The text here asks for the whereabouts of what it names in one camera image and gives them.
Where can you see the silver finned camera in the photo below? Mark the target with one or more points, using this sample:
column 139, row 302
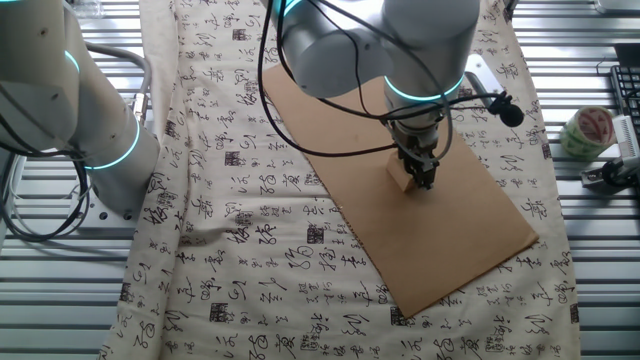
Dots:
column 627, row 137

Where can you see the light wooden block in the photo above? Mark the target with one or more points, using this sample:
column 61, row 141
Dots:
column 400, row 172

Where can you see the white calligraphy print cloth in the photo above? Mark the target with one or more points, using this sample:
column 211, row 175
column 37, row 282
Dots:
column 225, row 280

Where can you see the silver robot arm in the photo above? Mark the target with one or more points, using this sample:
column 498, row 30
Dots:
column 425, row 45

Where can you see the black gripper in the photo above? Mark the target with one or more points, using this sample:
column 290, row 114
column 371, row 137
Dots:
column 415, row 135

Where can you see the black foam microphone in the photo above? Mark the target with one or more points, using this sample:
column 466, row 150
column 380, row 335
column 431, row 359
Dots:
column 510, row 112

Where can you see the brown cardboard sheet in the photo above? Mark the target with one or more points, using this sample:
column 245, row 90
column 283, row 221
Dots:
column 450, row 235

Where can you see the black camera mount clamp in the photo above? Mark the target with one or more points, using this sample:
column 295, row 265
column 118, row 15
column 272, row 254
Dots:
column 612, row 174

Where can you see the clear plastic bag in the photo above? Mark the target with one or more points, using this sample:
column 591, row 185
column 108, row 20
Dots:
column 82, row 5

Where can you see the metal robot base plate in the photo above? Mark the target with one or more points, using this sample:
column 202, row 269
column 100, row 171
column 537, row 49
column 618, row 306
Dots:
column 105, row 216

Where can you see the black computer keyboard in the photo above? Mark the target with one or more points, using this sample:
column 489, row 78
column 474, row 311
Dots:
column 627, row 92

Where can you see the clear packing tape roll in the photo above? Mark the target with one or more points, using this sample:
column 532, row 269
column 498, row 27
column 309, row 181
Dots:
column 587, row 132

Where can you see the grey flat device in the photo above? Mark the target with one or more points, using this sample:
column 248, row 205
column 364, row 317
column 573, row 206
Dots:
column 617, row 5

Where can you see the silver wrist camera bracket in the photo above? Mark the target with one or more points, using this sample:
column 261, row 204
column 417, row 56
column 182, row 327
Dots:
column 482, row 75

